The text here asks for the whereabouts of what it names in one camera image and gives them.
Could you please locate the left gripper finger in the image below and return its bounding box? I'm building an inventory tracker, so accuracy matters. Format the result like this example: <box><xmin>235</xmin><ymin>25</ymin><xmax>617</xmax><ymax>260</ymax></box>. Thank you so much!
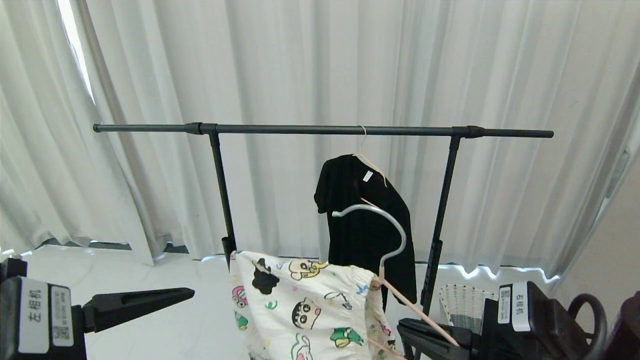
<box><xmin>82</xmin><ymin>287</ymin><xmax>196</xmax><ymax>334</ymax></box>

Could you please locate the cream printed garment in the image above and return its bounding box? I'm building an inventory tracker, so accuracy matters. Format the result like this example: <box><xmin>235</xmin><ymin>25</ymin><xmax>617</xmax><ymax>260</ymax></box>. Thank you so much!
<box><xmin>229</xmin><ymin>250</ymin><xmax>401</xmax><ymax>360</ymax></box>

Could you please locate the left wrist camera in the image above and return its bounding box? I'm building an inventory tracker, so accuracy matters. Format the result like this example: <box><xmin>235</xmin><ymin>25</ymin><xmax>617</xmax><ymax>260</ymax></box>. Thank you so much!
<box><xmin>0</xmin><ymin>257</ymin><xmax>76</xmax><ymax>360</ymax></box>

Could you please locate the white laundry basket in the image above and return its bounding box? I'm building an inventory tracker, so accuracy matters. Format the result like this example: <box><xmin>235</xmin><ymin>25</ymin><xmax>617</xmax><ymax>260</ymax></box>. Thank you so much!
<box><xmin>439</xmin><ymin>284</ymin><xmax>501</xmax><ymax>335</ymax></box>

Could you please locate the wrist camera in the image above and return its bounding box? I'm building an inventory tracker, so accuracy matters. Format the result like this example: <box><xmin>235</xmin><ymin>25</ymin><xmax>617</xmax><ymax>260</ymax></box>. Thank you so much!
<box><xmin>0</xmin><ymin>257</ymin><xmax>76</xmax><ymax>360</ymax></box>
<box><xmin>480</xmin><ymin>280</ymin><xmax>591</xmax><ymax>360</ymax></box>

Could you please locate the black cable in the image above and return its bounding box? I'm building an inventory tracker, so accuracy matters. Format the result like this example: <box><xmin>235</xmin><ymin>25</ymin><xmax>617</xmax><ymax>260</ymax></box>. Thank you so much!
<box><xmin>567</xmin><ymin>293</ymin><xmax>608</xmax><ymax>360</ymax></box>

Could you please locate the pink clothes hanger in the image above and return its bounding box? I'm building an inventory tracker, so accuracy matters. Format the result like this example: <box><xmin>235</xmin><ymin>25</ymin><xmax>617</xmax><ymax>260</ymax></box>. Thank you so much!
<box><xmin>331</xmin><ymin>204</ymin><xmax>461</xmax><ymax>360</ymax></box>
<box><xmin>352</xmin><ymin>126</ymin><xmax>388</xmax><ymax>208</ymax></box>

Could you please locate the black clothes rack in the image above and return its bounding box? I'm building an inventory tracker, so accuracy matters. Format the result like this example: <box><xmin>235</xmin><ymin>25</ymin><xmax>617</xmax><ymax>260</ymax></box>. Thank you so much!
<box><xmin>93</xmin><ymin>122</ymin><xmax>555</xmax><ymax>321</ymax></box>

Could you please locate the white curtain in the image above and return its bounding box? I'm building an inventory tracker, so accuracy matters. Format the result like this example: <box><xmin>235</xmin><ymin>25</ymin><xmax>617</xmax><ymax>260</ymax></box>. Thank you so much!
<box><xmin>0</xmin><ymin>0</ymin><xmax>640</xmax><ymax>281</ymax></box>

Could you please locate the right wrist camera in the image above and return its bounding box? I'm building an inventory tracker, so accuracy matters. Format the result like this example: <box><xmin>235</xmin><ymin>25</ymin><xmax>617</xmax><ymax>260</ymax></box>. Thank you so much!
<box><xmin>480</xmin><ymin>280</ymin><xmax>591</xmax><ymax>360</ymax></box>

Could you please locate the black garment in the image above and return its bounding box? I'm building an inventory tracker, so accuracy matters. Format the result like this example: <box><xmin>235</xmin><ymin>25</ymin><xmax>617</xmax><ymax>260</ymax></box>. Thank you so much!
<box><xmin>314</xmin><ymin>154</ymin><xmax>418</xmax><ymax>313</ymax></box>

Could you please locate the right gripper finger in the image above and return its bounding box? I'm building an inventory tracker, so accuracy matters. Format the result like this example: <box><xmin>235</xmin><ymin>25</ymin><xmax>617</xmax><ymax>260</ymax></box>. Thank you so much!
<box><xmin>397</xmin><ymin>318</ymin><xmax>473</xmax><ymax>351</ymax></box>
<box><xmin>401</xmin><ymin>340</ymin><xmax>481</xmax><ymax>360</ymax></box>

